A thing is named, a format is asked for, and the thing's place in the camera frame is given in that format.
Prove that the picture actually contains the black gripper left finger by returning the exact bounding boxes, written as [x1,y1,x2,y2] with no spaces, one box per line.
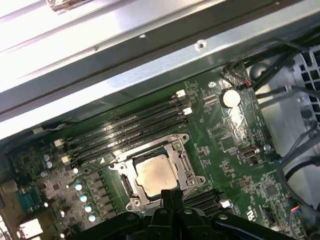
[82,189,174,240]

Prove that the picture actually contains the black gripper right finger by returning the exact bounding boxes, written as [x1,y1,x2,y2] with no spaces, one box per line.
[172,191,298,240]

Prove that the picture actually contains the silver square CPU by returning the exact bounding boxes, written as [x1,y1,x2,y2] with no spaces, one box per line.
[134,153,179,199]

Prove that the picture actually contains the silver socket cover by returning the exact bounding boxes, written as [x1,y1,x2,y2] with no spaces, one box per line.
[122,141,198,201]

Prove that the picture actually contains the black RAM slot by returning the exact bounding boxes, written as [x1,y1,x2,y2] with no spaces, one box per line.
[72,116,190,168]
[62,98,188,156]
[183,188,218,205]
[186,193,225,211]
[53,89,187,149]
[189,198,232,217]
[61,107,193,165]

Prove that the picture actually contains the metal CPU socket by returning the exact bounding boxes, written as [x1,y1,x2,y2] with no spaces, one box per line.
[108,133,206,213]

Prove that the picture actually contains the green motherboard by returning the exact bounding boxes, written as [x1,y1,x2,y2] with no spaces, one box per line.
[0,59,310,240]

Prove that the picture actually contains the internal USB port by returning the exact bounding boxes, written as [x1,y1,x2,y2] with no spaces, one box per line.
[238,147,259,161]

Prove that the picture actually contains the coin cell battery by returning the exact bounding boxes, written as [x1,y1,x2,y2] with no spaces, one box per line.
[220,88,242,109]

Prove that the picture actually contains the black open PC case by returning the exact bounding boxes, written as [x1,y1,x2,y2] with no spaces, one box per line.
[0,0,320,240]

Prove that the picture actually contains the metal drive cage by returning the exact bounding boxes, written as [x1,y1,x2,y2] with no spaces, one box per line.
[291,46,320,131]

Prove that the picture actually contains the grey data cable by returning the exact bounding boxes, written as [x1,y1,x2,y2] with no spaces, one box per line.
[277,119,320,208]

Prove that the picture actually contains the thin red black wire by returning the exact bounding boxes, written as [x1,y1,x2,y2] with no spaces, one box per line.
[223,61,255,91]

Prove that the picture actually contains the black power cable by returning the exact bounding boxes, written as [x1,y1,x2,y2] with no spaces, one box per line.
[242,37,320,87]

